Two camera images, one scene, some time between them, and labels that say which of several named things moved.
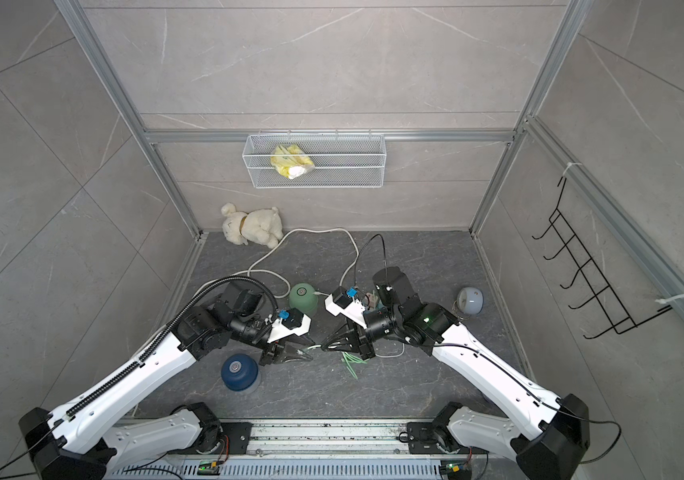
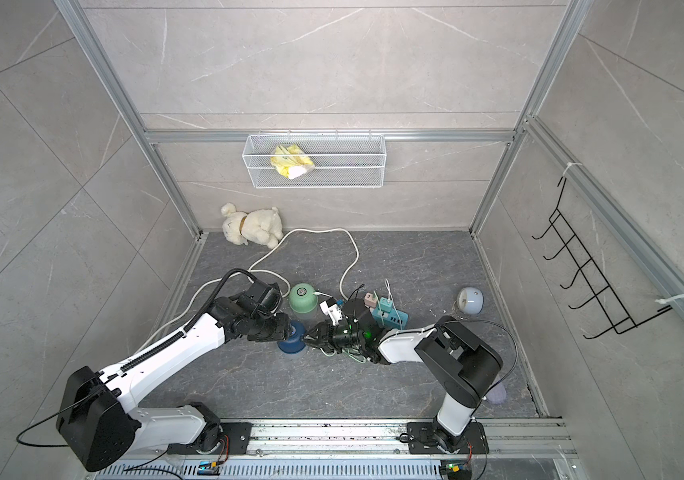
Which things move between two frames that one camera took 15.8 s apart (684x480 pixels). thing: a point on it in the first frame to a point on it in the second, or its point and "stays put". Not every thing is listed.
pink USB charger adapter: [373, 299] stays put
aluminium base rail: [324, 451] stays put
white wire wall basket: [316, 161] stays put
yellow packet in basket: [290, 161] stays put
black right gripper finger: [340, 334] to [321, 331]
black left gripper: [276, 355] to [284, 330]
